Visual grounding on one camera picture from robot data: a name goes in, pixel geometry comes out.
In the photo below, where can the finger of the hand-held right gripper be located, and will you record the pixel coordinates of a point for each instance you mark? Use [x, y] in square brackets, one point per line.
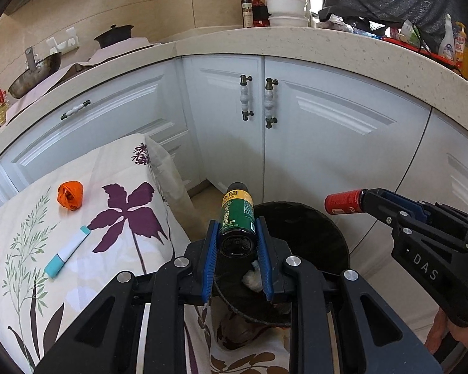
[378, 208]
[413, 206]

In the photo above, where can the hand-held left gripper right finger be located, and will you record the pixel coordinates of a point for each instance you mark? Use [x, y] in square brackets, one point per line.
[264, 257]

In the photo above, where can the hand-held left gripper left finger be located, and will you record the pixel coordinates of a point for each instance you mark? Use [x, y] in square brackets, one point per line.
[210, 257]

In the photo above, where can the red can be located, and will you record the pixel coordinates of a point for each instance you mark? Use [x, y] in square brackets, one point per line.
[343, 202]

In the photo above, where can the green label spray bottle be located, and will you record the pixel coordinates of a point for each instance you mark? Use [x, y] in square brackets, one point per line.
[238, 218]

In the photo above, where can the black trash bin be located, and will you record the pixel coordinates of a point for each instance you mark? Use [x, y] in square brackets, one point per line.
[316, 237]

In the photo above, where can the person's right hand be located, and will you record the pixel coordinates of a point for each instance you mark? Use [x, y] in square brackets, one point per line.
[438, 331]

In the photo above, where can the white kitchen cabinet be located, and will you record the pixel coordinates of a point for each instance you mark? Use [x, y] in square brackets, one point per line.
[335, 124]

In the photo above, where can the floral printed tablecloth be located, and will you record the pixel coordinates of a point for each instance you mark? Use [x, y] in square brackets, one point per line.
[101, 179]

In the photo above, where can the white and teal tube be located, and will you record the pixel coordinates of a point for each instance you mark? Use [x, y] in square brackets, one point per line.
[68, 253]

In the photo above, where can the small orange plastic bag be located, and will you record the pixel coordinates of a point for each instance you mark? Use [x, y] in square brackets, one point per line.
[70, 195]

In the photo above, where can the red tray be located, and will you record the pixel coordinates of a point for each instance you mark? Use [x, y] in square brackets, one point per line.
[413, 45]

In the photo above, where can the white spray bottle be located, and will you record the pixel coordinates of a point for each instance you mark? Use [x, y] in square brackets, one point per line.
[446, 43]

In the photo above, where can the yellow detergent bottle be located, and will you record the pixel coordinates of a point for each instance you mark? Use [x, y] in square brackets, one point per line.
[463, 46]

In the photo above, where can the white bowl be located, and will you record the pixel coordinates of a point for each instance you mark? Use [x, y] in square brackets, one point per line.
[288, 21]
[286, 4]

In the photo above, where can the pale stove cover cloth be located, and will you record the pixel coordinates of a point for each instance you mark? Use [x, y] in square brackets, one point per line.
[138, 43]

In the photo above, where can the red snack packet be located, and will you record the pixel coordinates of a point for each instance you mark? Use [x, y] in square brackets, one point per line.
[260, 11]

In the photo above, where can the dark glass bottle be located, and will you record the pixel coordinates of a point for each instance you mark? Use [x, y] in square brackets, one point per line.
[247, 7]

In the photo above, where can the black pot with lid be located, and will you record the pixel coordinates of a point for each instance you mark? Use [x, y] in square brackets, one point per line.
[113, 36]

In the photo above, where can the steel wok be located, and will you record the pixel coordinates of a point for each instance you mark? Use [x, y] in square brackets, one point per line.
[35, 74]

